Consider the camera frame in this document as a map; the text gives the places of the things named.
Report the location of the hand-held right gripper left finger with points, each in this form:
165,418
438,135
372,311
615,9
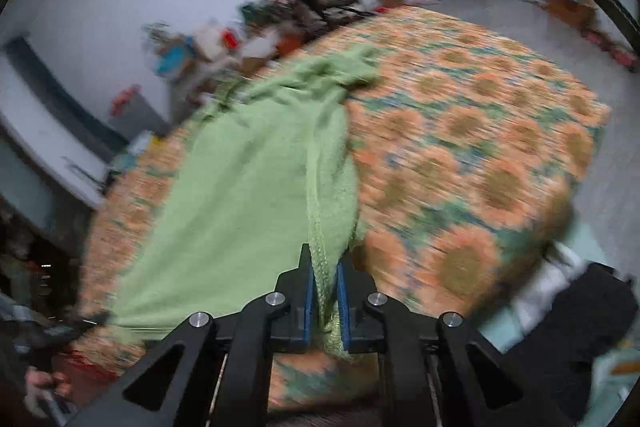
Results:
308,307

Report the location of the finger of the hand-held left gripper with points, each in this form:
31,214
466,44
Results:
87,324

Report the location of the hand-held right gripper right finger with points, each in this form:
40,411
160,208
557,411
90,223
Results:
343,307

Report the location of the person's left hand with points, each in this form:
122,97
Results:
47,389

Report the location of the white ledge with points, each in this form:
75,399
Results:
45,147

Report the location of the red cloth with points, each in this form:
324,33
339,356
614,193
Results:
85,364

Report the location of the white cloth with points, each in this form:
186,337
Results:
542,287

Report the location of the sunflower print blanket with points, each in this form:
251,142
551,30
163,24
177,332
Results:
475,147

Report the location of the cardboard box with teal bag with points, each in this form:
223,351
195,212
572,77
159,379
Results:
175,57

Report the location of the red item on cabinet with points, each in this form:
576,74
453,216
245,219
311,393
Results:
125,99

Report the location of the small potted plant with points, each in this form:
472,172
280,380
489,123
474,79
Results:
157,36

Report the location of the grey cabinet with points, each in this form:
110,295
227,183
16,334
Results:
137,119

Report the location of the open cardboard box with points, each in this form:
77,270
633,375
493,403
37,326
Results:
570,4

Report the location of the thin metal bar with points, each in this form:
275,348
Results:
82,169

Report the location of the person's black pants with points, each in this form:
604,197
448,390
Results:
580,337

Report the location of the pile of household clutter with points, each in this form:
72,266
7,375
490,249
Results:
280,17

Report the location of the green garment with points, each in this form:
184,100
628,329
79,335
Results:
250,187

